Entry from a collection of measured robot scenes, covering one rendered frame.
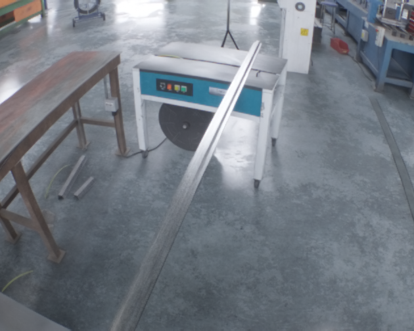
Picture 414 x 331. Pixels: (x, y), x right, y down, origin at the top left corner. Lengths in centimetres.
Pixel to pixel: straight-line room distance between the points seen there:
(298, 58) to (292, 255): 268
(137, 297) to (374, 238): 167
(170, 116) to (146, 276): 165
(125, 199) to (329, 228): 132
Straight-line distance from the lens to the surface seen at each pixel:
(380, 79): 429
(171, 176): 239
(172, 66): 215
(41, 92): 199
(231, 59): 228
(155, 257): 98
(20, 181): 163
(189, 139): 247
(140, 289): 93
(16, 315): 103
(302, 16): 395
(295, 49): 406
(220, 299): 176
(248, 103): 197
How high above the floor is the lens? 155
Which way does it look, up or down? 38 degrees down
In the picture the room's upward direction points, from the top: 2 degrees clockwise
